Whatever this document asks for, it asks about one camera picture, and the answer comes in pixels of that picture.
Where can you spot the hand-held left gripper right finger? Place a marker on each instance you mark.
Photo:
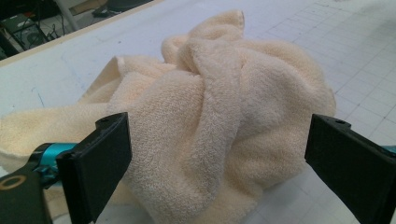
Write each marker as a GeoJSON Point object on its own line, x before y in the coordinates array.
{"type": "Point", "coordinates": [351, 165]}

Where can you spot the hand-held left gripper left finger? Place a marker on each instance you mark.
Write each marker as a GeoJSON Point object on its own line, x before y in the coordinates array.
{"type": "Point", "coordinates": [93, 168]}

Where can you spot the cream terry towel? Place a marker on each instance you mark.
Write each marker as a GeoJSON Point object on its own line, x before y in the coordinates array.
{"type": "Point", "coordinates": [218, 109]}

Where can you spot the white grid mat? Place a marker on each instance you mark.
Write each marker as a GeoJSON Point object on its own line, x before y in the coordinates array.
{"type": "Point", "coordinates": [342, 46]}

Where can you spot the white desk leg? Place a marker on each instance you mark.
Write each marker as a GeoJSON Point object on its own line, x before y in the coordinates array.
{"type": "Point", "coordinates": [67, 14]}

